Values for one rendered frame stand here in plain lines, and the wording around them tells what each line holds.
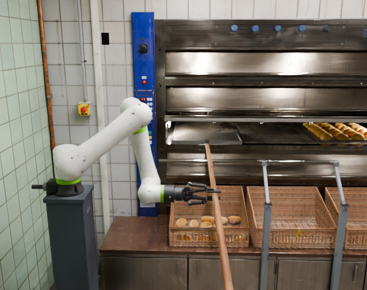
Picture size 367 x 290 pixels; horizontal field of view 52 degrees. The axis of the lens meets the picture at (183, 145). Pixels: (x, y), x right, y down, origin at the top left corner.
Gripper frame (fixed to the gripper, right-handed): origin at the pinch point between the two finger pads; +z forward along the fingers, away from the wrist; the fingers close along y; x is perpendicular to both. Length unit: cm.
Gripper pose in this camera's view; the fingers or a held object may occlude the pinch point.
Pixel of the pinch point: (214, 194)
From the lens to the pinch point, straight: 200.9
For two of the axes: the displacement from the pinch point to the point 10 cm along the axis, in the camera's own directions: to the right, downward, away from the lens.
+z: 10.0, 0.1, -0.2
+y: -0.1, 9.7, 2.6
